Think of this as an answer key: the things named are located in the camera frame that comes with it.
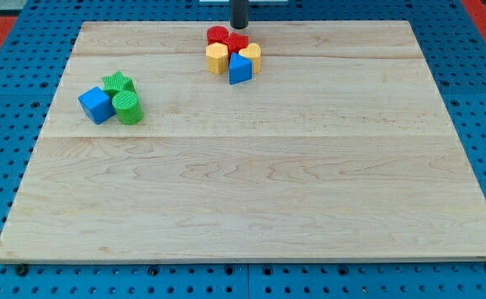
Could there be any yellow hexagon block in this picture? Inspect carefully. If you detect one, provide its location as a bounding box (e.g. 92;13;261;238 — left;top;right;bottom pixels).
205;42;228;75

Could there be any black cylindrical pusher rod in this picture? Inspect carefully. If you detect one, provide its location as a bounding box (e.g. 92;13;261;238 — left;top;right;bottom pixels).
229;0;249;29

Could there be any red cylinder block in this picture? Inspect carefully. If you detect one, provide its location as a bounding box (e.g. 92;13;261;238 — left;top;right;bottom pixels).
206;26;229;45

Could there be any yellow heart block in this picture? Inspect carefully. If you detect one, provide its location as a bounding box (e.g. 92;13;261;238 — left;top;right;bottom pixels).
238;43;262;74

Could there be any blue triangle block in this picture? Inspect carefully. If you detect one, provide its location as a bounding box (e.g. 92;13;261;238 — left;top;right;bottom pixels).
228;53;253;85

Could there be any blue cube block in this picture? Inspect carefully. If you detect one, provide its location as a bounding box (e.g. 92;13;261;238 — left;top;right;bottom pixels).
78;86;115;125

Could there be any green star block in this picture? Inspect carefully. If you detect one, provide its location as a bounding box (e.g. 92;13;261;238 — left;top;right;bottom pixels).
102;71;135;98

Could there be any green cylinder block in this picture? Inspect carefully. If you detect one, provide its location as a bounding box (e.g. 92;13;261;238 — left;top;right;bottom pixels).
112;91;144;125

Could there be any light wooden board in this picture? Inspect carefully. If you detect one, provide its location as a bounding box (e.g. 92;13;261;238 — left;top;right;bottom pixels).
0;21;486;264

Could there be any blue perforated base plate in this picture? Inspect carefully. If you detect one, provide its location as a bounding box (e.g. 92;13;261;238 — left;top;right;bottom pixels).
0;0;486;298

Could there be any red star block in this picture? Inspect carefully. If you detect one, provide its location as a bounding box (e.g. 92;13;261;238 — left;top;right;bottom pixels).
223;32;249;56

